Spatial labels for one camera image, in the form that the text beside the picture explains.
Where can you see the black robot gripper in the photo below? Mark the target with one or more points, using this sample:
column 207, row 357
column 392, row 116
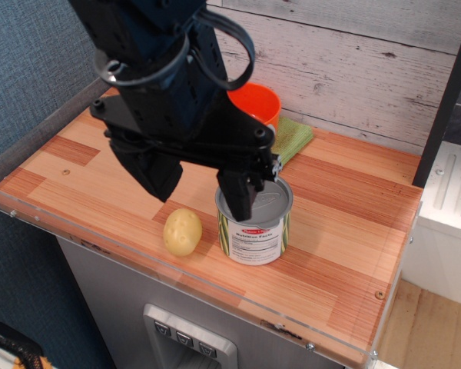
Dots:
column 173, row 114

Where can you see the toy corn can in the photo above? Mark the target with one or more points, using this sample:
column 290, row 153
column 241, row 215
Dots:
column 265, row 236

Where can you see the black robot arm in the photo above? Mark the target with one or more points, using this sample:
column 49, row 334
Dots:
column 152, row 34

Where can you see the green cloth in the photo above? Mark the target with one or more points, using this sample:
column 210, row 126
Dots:
column 291, row 137

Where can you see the yellow toy potato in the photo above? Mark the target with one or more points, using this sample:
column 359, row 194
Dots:
column 182, row 232

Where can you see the orange toy pot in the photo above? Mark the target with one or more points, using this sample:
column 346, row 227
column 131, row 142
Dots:
column 258, row 101

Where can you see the silver toy fridge cabinet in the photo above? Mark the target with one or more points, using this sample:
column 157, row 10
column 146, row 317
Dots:
column 147, row 323

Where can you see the black orange bag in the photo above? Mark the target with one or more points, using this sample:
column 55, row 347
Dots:
column 20, row 351

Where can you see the white toy sink unit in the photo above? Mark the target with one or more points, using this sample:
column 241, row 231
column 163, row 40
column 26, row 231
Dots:
column 432, row 259

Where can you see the clear acrylic guard rail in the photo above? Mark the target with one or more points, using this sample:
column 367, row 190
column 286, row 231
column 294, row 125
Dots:
column 354, row 207

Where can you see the dark grey right post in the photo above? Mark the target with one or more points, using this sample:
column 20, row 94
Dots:
column 440, row 124

